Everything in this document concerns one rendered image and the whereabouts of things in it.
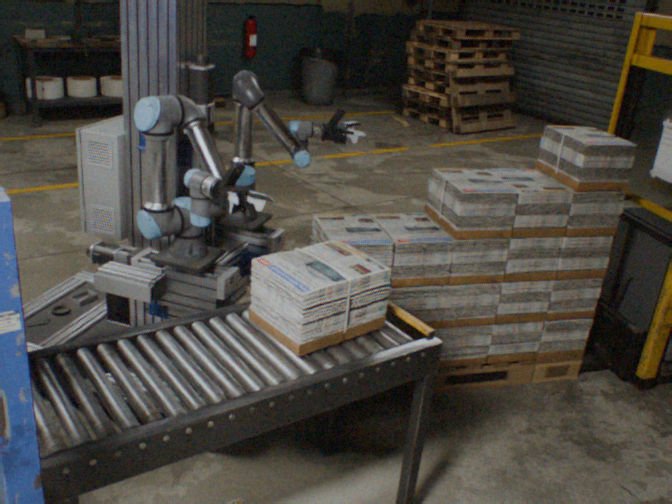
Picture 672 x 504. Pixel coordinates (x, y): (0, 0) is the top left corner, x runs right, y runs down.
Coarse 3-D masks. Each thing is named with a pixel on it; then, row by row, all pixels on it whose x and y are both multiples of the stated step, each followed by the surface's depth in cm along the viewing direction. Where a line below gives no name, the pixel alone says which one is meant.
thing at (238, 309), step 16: (240, 304) 249; (176, 320) 235; (192, 320) 236; (208, 320) 239; (224, 320) 242; (96, 336) 221; (112, 336) 222; (128, 336) 223; (32, 352) 209; (48, 352) 210; (64, 352) 211; (80, 368) 217
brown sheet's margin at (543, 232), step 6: (546, 228) 326; (552, 228) 327; (558, 228) 328; (564, 228) 329; (516, 234) 323; (522, 234) 324; (528, 234) 325; (534, 234) 326; (540, 234) 327; (546, 234) 328; (552, 234) 329; (558, 234) 330
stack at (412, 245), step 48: (384, 240) 310; (432, 240) 314; (480, 240) 320; (528, 240) 328; (432, 288) 323; (480, 288) 330; (528, 288) 339; (480, 336) 343; (528, 336) 351; (480, 384) 356
